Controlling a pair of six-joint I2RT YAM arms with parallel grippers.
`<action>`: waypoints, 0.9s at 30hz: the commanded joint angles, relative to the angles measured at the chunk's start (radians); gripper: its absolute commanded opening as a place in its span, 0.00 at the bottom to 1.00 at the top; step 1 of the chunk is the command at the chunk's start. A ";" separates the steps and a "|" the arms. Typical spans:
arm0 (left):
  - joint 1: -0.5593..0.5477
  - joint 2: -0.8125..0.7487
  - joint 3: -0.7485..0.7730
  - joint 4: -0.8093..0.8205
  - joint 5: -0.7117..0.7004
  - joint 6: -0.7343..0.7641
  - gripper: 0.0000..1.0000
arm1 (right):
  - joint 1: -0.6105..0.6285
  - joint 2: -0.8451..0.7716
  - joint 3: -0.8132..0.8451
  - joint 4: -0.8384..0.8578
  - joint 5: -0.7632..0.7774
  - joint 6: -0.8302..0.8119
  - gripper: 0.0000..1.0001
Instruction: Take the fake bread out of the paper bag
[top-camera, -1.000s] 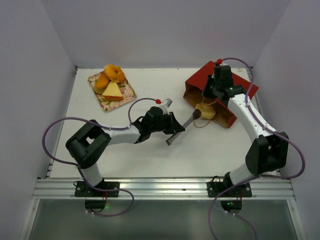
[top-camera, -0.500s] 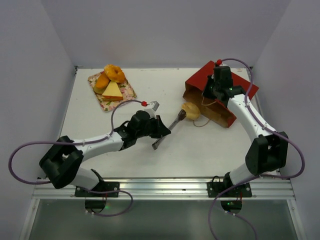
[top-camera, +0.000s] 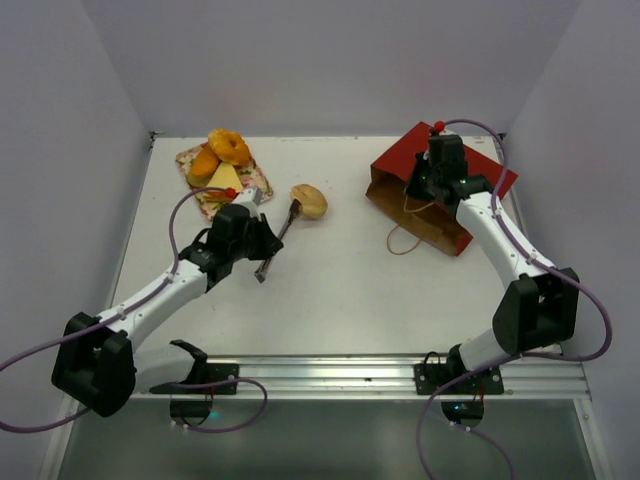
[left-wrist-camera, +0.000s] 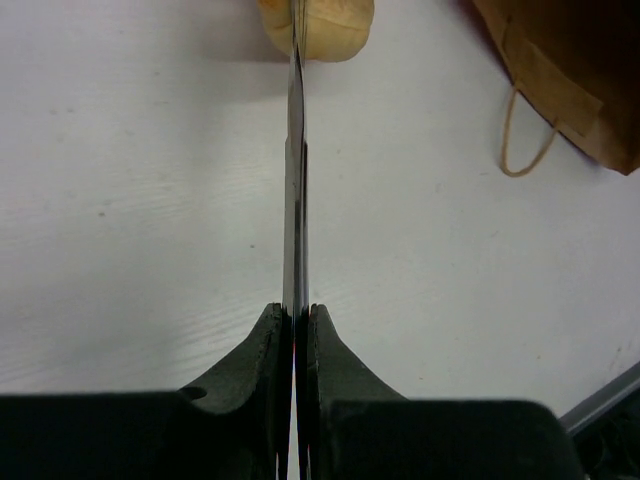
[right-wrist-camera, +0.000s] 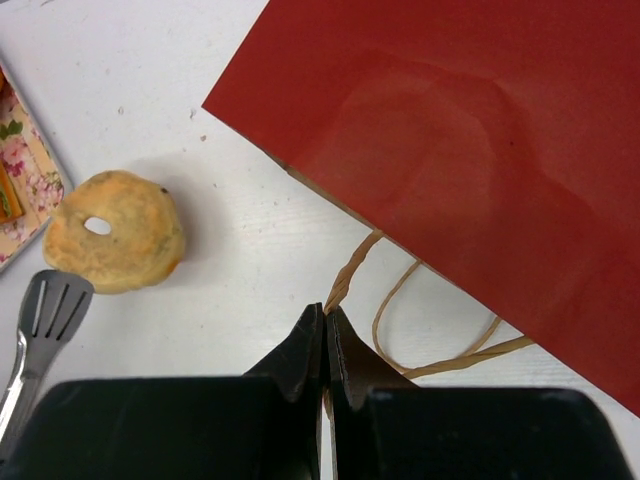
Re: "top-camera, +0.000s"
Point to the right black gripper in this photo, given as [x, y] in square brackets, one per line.
[417, 181]

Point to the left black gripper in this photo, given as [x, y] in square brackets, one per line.
[268, 238]

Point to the red paper bag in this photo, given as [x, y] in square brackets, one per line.
[429, 221]

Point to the silver metal tongs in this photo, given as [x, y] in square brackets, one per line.
[294, 212]

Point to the round beige bread bun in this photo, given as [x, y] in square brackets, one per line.
[313, 203]

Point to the orange fake sandwich bread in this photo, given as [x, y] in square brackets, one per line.
[223, 185]

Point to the glazed fake donut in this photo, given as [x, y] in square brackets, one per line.
[229, 147]

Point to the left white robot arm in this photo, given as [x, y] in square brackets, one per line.
[99, 362]

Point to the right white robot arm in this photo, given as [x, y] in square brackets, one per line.
[334, 288]

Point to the floral patterned tray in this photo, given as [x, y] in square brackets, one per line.
[250, 175]

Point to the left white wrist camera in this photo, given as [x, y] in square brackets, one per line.
[249, 195]

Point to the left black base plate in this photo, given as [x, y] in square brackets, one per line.
[220, 377]

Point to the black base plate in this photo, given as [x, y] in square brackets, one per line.
[220, 377]
[435, 370]

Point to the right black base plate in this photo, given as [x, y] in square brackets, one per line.
[435, 370]

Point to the aluminium mounting rail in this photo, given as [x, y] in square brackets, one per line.
[391, 377]

